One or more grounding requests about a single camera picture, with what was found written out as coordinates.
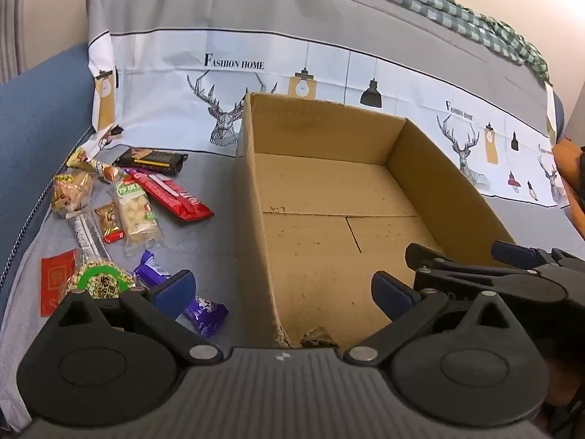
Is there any cardboard box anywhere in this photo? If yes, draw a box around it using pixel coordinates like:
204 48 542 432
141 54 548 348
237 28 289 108
234 92 517 348

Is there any orange cushion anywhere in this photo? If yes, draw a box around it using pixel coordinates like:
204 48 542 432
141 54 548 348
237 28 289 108
552 136 585 221

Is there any green white nougat packet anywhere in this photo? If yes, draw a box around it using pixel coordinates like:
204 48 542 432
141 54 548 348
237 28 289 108
110 178 164 257

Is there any purple candy packet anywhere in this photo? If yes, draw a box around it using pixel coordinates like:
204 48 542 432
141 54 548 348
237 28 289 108
184 295 229 339
133 250 172 286

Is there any red wafer packet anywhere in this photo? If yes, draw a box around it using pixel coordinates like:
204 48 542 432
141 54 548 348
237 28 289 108
125 168 215 223

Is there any round green peanut packet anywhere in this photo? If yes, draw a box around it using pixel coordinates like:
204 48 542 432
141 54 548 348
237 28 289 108
59 260 138 303

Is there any clear biscuit bag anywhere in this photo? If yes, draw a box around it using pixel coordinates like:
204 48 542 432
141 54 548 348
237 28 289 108
51 168 94 219

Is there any black cracker packet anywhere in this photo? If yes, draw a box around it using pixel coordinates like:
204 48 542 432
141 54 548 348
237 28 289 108
112 147 189 177

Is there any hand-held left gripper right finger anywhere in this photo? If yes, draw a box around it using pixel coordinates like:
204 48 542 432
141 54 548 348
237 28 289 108
343 271 526 365

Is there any green checked cloth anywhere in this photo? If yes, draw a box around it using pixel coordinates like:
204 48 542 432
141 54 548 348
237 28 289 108
98 0 551 85

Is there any grey deer printed blanket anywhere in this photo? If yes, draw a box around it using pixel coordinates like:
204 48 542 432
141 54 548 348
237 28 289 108
0 0 572 435

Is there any silver bar packet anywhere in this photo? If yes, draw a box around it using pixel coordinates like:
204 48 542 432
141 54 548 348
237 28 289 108
68 210 113 266

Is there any small red yellow packet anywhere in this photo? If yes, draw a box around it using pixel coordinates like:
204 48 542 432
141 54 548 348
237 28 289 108
94 202 126 244

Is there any yellow cartoon bar packet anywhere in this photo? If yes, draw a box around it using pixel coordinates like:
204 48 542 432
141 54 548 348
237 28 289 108
68 146 113 175

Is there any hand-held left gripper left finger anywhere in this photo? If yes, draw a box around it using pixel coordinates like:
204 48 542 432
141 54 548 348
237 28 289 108
46 270 221 365

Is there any grey curtain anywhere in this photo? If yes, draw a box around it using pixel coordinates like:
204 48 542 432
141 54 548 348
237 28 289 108
0 0 29 80

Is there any flat red packet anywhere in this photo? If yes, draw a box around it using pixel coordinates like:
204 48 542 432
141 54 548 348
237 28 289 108
40 249 83 318

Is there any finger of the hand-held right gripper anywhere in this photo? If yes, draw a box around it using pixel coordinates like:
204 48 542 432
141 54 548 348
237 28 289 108
491 240 556 268
405 243 567 305

